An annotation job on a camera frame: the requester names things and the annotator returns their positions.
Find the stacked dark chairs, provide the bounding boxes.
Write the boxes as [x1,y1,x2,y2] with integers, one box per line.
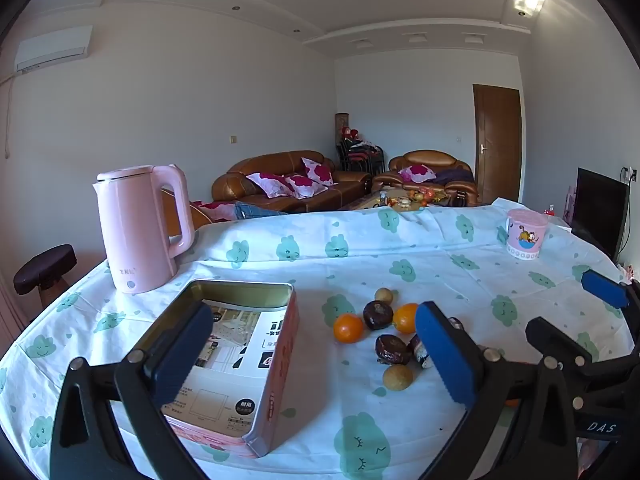
[337,137,386,173]

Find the dark round pastry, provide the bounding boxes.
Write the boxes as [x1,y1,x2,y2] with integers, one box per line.
[363,300,393,331]

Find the pink metal tin box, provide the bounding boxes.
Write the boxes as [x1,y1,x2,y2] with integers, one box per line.
[131,280,300,459]

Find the black television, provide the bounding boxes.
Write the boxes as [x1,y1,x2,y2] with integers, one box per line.
[570,167,630,261]

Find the white wall air conditioner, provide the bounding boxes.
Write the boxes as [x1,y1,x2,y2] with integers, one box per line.
[14,25,94,73]

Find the long brown leather sofa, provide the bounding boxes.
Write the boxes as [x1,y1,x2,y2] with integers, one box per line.
[211,150,373,213]

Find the brown leather armchair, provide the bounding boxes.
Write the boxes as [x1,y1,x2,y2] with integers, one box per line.
[161,185,211,237]
[387,150,480,207]

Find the white cloud-print tablecloth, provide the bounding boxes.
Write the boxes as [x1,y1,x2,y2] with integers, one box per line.
[0,197,640,480]

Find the pink electric kettle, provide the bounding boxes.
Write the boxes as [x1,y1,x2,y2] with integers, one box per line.
[92,164,196,294]

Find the cluttered coffee table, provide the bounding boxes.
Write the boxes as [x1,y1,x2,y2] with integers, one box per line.
[345,187,451,211]

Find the small snack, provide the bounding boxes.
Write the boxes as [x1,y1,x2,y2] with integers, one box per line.
[407,332,435,370]

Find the brown wooden door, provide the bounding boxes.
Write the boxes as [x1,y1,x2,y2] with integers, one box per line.
[472,84,523,204]

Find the white red floral cushion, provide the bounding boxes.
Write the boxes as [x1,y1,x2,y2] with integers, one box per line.
[246,172,287,199]
[301,157,335,186]
[398,165,436,184]
[285,174,328,200]

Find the pink red cloth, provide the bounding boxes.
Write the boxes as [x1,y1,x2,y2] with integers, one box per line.
[192,200,236,222]

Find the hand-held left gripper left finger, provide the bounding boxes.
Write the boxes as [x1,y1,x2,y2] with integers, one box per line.
[50,301,215,480]

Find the white air conditioner pipe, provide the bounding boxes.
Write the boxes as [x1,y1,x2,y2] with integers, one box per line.
[2,71,23,160]

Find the dark brown round stool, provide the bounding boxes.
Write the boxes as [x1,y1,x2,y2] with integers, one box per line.
[13,244,77,306]

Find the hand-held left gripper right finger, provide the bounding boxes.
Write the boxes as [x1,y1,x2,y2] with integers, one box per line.
[416,302,583,480]

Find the pink cartoon mug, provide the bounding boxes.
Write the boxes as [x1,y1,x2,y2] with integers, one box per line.
[506,209,549,261]

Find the blue jeans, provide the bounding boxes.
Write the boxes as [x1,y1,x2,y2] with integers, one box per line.
[234,201,288,220]

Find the smooth orange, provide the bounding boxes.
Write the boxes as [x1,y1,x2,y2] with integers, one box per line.
[393,303,420,334]
[333,313,365,344]

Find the purple blanket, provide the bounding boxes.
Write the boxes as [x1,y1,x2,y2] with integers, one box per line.
[435,169,475,187]

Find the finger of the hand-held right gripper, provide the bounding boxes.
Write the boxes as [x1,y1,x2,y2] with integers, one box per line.
[525,316,640,396]
[581,269,640,313]

